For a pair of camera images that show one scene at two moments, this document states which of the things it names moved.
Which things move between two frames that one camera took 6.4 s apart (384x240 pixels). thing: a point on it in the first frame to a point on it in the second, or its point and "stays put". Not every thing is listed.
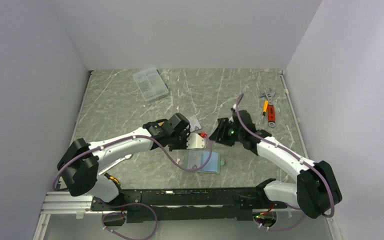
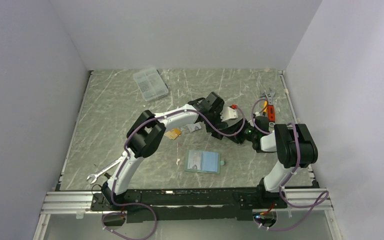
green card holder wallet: [196, 158] stays put
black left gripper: [186, 133] to [221, 127]
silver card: [194, 158] stays put
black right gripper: [218, 135] stays put
